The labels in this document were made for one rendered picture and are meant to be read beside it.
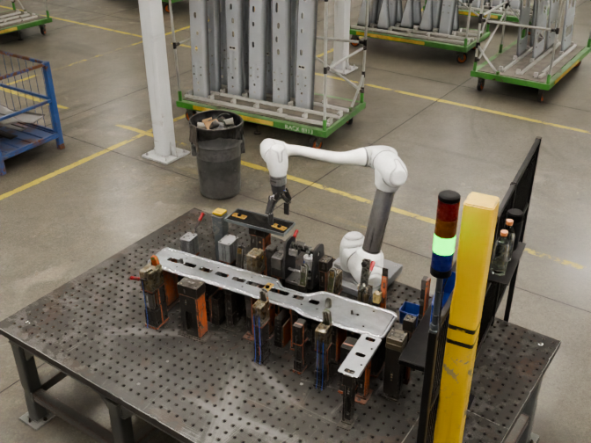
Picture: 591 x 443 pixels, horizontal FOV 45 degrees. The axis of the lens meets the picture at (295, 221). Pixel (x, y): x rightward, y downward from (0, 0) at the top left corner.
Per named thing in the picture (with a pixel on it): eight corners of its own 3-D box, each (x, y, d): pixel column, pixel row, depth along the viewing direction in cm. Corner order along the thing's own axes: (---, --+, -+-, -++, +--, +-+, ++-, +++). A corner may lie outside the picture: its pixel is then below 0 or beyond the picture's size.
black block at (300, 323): (288, 374, 352) (287, 327, 337) (297, 360, 360) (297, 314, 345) (302, 379, 348) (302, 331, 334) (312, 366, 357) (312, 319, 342)
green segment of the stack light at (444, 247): (429, 252, 229) (431, 236, 226) (435, 243, 234) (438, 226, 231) (450, 257, 226) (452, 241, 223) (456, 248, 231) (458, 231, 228)
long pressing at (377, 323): (141, 266, 383) (140, 264, 382) (165, 247, 400) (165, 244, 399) (382, 341, 328) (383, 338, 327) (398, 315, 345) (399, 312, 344)
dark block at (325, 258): (317, 325, 384) (318, 260, 363) (323, 318, 389) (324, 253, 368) (325, 328, 382) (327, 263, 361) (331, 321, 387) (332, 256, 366)
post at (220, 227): (215, 280, 422) (210, 215, 400) (222, 273, 428) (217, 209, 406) (226, 283, 419) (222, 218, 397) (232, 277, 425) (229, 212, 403)
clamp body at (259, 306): (248, 361, 359) (245, 306, 342) (260, 347, 369) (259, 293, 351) (264, 367, 356) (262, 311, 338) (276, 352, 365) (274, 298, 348)
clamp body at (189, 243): (181, 292, 412) (176, 238, 394) (192, 282, 421) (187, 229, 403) (195, 296, 408) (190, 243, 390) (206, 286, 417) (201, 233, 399)
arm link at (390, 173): (369, 272, 409) (384, 294, 391) (344, 273, 404) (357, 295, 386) (400, 149, 374) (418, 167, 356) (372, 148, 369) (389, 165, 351)
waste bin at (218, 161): (181, 194, 667) (174, 122, 631) (218, 174, 705) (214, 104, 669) (222, 209, 642) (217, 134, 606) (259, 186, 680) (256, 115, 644)
